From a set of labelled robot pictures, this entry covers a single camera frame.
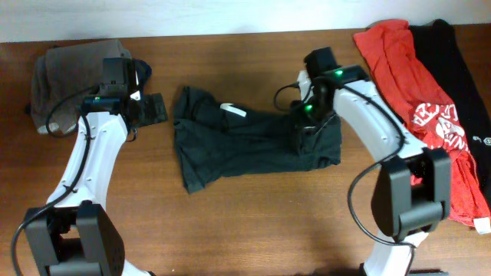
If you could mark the navy blue folded garment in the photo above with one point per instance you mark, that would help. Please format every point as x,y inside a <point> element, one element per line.
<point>144,72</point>

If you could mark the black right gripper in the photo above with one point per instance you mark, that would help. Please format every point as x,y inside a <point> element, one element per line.
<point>299,119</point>

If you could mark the red printed t-shirt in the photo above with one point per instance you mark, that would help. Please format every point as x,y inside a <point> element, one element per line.
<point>427,111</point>

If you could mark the black garment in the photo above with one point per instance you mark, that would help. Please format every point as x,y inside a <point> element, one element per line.
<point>436,47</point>

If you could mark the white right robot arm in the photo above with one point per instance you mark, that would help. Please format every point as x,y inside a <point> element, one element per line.
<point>412,192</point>

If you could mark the grey folded garment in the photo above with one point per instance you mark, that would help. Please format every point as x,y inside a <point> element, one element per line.
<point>62,77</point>

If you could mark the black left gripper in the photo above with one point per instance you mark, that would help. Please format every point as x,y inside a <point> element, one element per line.
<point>154,107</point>

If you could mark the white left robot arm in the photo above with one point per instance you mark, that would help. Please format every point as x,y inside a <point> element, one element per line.
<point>72,233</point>

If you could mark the dark green t-shirt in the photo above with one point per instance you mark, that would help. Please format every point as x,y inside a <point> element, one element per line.
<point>212,142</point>

